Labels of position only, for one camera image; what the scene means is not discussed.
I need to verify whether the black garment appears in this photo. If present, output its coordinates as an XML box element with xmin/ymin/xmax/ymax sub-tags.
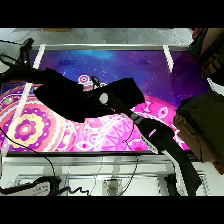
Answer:
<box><xmin>33</xmin><ymin>68</ymin><xmax>146</xmax><ymax>123</ymax></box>

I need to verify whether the heap of clothes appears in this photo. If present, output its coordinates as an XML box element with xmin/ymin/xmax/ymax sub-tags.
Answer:
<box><xmin>188</xmin><ymin>28</ymin><xmax>224</xmax><ymax>79</ymax></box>

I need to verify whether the dark brown garment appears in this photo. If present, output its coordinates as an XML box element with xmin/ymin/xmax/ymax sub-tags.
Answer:
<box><xmin>175</xmin><ymin>90</ymin><xmax>224</xmax><ymax>134</ymax></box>

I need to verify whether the tan garment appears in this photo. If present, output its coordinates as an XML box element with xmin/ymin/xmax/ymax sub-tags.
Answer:
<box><xmin>173</xmin><ymin>114</ymin><xmax>224</xmax><ymax>175</ymax></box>

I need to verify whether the white garment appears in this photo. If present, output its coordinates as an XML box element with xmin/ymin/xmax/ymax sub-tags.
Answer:
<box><xmin>206</xmin><ymin>78</ymin><xmax>224</xmax><ymax>98</ymax></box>

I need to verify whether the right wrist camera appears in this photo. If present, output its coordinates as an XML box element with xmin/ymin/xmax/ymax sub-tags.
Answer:
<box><xmin>90</xmin><ymin>75</ymin><xmax>102</xmax><ymax>90</ymax></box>

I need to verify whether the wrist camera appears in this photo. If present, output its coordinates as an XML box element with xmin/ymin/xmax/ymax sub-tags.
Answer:
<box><xmin>90</xmin><ymin>75</ymin><xmax>102</xmax><ymax>90</ymax></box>
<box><xmin>20</xmin><ymin>37</ymin><xmax>35</xmax><ymax>64</ymax></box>

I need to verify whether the coiled black cable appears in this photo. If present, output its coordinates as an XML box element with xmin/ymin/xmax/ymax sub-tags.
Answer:
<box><xmin>59</xmin><ymin>185</ymin><xmax>92</xmax><ymax>197</ymax></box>

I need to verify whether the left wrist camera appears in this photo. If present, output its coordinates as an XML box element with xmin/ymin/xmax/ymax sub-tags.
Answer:
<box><xmin>20</xmin><ymin>37</ymin><xmax>35</xmax><ymax>64</ymax></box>

